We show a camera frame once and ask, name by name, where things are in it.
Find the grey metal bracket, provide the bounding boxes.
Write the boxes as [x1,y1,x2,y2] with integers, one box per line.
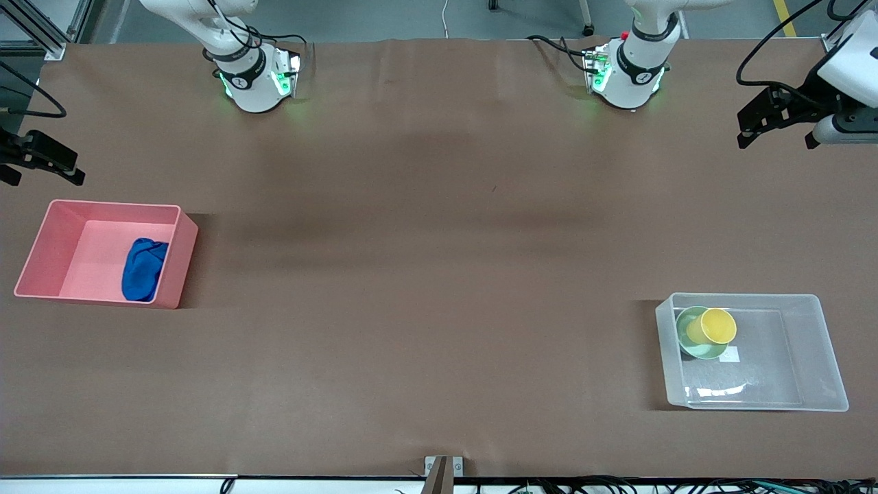
[423,456,465,494]

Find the clear plastic box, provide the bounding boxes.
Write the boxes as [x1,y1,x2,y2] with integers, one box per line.
[655,292,850,412]

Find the aluminium frame profile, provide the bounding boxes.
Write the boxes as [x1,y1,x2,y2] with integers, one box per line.
[0,0,105,62]

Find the pink plastic bin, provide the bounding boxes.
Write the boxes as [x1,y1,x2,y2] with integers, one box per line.
[14,199,200,310]

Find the black left base cable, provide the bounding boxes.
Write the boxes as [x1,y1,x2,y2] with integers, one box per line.
[526,34,595,73]

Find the pale green bowl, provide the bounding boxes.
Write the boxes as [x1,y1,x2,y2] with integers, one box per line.
[675,305,732,362]

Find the yellow plastic cup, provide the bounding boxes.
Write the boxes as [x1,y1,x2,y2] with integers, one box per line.
[685,307,739,346]

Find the black right base cables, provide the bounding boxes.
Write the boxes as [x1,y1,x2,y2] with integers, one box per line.
[204,0,311,53]

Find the blue glove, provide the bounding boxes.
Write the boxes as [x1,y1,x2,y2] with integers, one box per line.
[121,237,170,303]

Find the black cable bundle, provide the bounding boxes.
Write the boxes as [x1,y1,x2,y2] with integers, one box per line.
[473,475,878,494]

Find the large table cover sheet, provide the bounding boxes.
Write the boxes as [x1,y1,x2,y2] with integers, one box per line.
[0,36,878,480]

